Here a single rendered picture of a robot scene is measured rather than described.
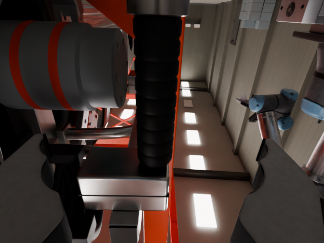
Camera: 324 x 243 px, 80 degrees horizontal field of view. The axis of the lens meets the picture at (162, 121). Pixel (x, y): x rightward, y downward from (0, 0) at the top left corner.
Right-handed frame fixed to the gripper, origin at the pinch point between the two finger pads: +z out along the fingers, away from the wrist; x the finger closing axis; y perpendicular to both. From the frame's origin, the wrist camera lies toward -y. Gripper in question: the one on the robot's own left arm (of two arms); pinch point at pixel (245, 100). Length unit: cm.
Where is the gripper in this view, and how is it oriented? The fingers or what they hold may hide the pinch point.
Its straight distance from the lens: 136.7
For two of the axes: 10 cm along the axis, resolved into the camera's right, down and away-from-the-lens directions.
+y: 1.6, -8.7, -4.7
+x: -9.7, -0.5, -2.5
